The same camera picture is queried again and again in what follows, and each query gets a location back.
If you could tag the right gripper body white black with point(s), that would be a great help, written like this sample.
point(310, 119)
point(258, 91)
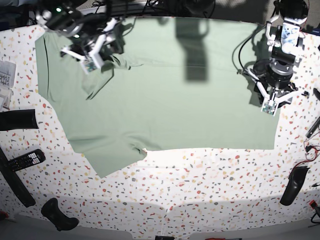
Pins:
point(86, 48)

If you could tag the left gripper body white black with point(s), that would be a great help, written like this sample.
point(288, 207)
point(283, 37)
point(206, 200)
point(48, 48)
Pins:
point(275, 91)

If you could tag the green T-shirt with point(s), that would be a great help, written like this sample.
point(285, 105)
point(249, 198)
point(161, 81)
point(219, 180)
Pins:
point(174, 87)

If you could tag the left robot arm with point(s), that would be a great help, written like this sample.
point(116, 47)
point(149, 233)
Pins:
point(272, 76)

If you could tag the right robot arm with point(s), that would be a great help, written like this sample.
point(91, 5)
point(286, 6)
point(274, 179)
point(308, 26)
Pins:
point(63, 18)

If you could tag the black pen tool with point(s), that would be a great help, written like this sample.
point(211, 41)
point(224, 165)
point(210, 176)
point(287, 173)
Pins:
point(313, 128)

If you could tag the clear plastic parts box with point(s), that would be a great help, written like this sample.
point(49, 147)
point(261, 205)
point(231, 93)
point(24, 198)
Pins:
point(7, 81)

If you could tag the black cylinder tube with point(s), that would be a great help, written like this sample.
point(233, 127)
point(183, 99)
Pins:
point(18, 119)

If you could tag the black TV remote control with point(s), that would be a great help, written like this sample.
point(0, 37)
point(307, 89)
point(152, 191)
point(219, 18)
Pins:
point(27, 160)

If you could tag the terrazzo patterned table cloth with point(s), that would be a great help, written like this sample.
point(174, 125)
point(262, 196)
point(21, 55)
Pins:
point(173, 192)

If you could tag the long black bar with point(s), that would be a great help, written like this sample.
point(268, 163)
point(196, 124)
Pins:
point(14, 182)

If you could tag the black curved handle right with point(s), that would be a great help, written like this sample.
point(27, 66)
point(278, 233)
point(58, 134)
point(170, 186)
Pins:
point(296, 180)

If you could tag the black curved handle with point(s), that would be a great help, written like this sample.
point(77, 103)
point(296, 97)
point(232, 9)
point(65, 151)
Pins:
point(51, 211)
point(296, 180)

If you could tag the red handled screwdriver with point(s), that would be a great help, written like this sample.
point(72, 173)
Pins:
point(222, 238)

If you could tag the black curved handle left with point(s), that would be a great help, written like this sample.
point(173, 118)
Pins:
point(51, 211)

